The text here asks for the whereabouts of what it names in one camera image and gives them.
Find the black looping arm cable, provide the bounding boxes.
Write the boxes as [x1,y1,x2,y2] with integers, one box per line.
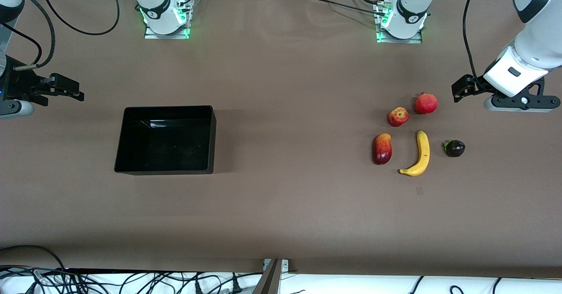
[37,0,120,36]

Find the yellow banana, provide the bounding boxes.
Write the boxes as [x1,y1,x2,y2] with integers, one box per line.
[399,130,431,177]

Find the red yellow apple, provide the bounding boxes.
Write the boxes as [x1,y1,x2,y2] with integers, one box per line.
[387,107,410,127]

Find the dark purple eggplant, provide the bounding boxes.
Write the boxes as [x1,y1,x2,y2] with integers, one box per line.
[443,139,466,158]

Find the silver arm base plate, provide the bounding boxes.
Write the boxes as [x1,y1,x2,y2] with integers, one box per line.
[376,0,423,44]
[144,0,191,40]

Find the tangled black floor cables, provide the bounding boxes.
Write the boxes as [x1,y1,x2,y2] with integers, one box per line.
[0,265,264,294]

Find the red pomegranate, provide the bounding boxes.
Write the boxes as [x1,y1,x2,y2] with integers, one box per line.
[415,92,439,115]

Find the grey metal post with bracket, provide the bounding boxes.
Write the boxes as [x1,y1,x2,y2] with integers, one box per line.
[252,259,290,294]

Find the black cable on table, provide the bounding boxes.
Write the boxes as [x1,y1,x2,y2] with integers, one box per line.
[310,0,388,16]

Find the red yellow mango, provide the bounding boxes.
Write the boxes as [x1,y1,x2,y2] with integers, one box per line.
[372,133,393,165]

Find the black floor cable loop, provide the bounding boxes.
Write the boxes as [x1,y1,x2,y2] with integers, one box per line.
[0,244,67,271]

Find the black cable with metal plug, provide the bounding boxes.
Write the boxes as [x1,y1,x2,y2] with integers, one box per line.
[0,0,56,72]

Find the black rectangular plastic box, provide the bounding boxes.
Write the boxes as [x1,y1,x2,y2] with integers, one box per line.
[114,105,217,175]

